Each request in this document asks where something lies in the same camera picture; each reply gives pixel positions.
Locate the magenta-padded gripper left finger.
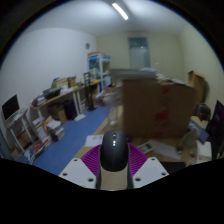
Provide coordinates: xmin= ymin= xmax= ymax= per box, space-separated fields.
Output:
xmin=58 ymin=143 xmax=103 ymax=190

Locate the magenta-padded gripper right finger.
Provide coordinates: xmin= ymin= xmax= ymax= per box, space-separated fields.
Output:
xmin=126 ymin=143 xmax=170 ymax=190

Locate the black computer mouse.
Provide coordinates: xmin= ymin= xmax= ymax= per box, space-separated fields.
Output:
xmin=99 ymin=129 xmax=130 ymax=173

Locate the plain white paper sheet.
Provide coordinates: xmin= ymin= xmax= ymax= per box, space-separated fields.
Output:
xmin=148 ymin=139 xmax=183 ymax=161

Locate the white paper sheet with writing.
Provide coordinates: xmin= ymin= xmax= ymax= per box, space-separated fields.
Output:
xmin=84 ymin=134 xmax=105 ymax=148

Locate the low shelf unit with books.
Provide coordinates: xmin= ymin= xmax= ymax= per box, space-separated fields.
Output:
xmin=24 ymin=114 xmax=66 ymax=164

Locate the large brown cardboard box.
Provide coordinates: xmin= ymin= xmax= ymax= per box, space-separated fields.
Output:
xmin=121 ymin=78 xmax=198 ymax=139

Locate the cluttered wooden side desk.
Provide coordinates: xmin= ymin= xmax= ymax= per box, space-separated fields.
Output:
xmin=30 ymin=79 xmax=101 ymax=124

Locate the black computer monitor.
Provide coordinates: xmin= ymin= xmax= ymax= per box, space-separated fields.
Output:
xmin=206 ymin=99 xmax=224 ymax=159

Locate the black metal stand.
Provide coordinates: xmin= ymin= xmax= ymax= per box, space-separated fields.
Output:
xmin=83 ymin=70 xmax=98 ymax=112

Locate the small black screen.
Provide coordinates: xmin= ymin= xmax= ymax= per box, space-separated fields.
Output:
xmin=1 ymin=94 xmax=20 ymax=121

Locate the tall brown cardboard box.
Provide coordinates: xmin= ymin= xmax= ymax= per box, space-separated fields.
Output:
xmin=187 ymin=69 xmax=206 ymax=104

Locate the blue and white display cabinet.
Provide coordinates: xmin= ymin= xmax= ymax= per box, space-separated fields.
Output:
xmin=87 ymin=51 xmax=112 ymax=91

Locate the frosted window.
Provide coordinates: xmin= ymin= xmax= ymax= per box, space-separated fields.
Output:
xmin=128 ymin=36 xmax=151 ymax=70

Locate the ceiling tube light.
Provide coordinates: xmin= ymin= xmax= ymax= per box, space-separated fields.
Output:
xmin=111 ymin=2 xmax=130 ymax=21

